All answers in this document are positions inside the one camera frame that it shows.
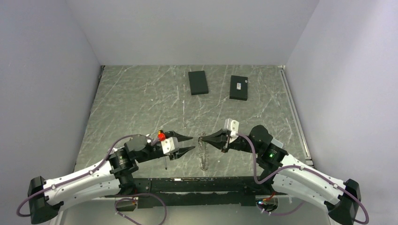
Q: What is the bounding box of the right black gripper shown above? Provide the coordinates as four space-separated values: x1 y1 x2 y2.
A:
201 128 260 155

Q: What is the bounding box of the numbered metal key ring disc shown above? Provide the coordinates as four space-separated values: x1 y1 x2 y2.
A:
198 132 208 171

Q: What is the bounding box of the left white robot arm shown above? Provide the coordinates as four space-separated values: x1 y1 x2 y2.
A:
26 130 194 225

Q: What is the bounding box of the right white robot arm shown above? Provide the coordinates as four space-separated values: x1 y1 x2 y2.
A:
201 125 369 225

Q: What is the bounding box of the black box with label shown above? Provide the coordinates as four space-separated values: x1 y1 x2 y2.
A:
229 75 248 101

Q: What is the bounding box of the clear plastic card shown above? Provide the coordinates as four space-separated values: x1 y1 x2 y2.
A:
271 140 283 149

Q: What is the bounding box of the plain black box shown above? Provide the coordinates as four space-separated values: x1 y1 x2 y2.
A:
188 70 209 96

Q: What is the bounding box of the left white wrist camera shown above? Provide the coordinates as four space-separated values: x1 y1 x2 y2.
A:
161 137 179 155

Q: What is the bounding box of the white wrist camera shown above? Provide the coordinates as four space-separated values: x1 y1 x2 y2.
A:
223 118 239 138
161 137 179 155

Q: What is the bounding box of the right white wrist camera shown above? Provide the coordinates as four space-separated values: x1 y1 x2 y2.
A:
223 118 239 138

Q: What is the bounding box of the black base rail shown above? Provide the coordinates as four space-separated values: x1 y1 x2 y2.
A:
106 174 290 209

